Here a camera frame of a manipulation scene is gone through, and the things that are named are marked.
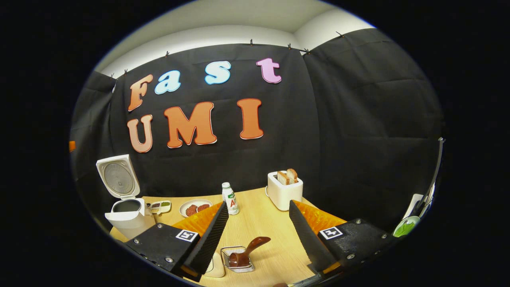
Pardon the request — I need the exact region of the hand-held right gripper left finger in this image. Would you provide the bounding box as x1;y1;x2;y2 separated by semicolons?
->
124;201;230;283

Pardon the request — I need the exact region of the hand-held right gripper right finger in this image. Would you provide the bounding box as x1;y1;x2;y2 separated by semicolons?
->
288;199;400;279

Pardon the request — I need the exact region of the white rice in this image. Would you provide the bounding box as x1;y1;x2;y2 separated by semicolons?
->
207;257;224;276

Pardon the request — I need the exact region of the brown wooden spoon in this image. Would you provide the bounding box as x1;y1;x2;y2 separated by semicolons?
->
228;236;271;268

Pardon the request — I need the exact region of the metal wire chopstick holder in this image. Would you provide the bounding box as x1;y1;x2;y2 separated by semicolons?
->
220;246;255;273

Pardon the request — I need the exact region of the white rice cooker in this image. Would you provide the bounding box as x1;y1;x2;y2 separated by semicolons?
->
96;154;157;240

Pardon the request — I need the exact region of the clear plastic tray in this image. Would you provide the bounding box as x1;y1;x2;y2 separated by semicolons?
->
203;251;226;278

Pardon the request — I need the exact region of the white round plate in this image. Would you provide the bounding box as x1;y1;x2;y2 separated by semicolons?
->
179;199;214;218

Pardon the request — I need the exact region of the white drink bottle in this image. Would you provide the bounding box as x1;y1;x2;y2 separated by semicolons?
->
222;182;240;216

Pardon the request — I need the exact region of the white toaster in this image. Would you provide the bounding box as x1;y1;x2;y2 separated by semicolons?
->
266;171;304;212

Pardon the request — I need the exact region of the small sectioned white dish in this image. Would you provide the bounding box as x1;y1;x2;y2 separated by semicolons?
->
149;200;172;215

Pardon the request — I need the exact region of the green and white object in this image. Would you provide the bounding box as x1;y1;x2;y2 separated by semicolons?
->
393;216;421;238

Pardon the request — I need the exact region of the white flat object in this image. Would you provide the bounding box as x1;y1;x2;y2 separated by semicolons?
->
402;194;424;220

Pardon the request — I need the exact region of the black backdrop cloth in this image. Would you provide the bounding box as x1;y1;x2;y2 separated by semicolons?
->
70;28;446;240

